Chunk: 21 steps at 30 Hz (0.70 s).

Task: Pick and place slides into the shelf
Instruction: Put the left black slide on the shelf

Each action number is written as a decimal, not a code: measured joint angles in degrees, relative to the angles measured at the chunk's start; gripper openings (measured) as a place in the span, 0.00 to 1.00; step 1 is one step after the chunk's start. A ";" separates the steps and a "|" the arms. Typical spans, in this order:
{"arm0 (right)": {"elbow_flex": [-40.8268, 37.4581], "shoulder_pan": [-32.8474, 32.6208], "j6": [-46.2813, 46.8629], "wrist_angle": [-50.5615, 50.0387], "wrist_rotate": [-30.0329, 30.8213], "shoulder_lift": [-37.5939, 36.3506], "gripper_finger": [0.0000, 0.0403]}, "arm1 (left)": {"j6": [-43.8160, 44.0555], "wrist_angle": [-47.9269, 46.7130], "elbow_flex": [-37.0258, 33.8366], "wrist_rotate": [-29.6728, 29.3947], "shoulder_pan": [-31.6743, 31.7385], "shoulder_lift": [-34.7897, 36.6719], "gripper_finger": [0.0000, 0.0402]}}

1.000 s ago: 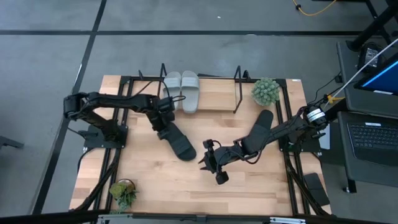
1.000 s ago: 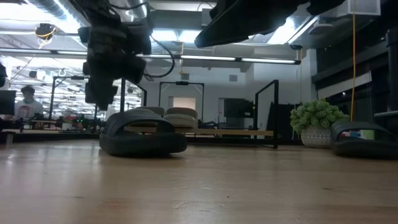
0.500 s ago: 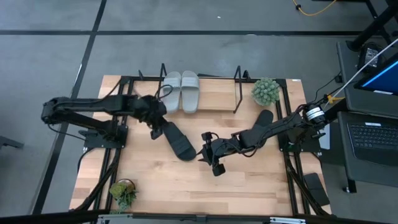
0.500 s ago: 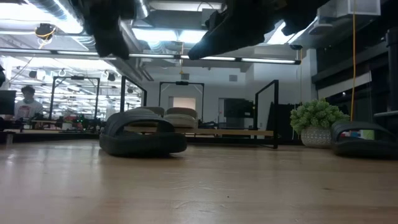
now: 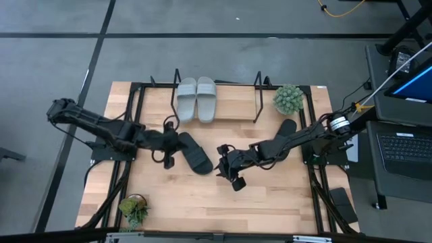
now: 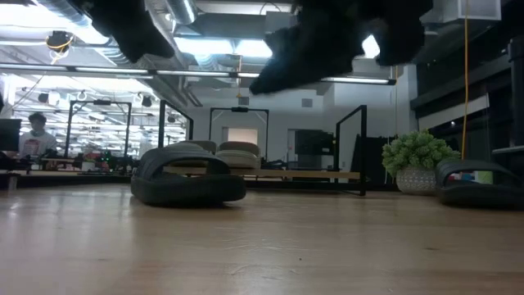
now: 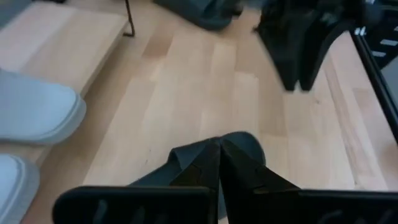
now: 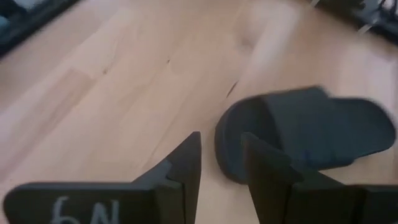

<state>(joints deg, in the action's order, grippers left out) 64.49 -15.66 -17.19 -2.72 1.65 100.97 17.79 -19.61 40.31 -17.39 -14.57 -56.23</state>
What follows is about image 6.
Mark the dark desk monitor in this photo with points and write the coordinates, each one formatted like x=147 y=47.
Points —
x=10 y=135

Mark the person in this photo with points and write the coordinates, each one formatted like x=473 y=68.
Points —
x=37 y=143

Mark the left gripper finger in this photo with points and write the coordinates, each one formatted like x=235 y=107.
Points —
x=149 y=51

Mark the dark background panel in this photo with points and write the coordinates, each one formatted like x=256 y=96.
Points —
x=374 y=160

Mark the short hanging light bar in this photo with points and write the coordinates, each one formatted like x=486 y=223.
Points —
x=360 y=80

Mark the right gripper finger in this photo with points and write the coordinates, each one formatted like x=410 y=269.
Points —
x=311 y=57

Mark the black aluminium table frame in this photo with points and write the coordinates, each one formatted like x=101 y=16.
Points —
x=307 y=185

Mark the grey slide sandal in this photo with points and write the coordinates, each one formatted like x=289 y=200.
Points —
x=237 y=157
x=204 y=146

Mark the green plant in white pot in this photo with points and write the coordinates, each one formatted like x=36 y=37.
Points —
x=417 y=153

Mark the long hanging light bar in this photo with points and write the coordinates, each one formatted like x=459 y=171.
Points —
x=123 y=70

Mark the black slide sandal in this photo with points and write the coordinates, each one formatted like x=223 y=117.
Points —
x=475 y=198
x=184 y=192

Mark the white ceiling unit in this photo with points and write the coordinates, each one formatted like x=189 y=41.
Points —
x=458 y=10

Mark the silver round air duct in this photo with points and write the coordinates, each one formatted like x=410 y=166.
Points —
x=182 y=10

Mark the black background rig frame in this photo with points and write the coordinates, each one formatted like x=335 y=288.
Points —
x=101 y=102
x=239 y=109

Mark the black wall screen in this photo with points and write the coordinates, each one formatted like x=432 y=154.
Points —
x=313 y=142

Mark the black metal shoe shelf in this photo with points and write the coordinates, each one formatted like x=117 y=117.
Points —
x=364 y=155

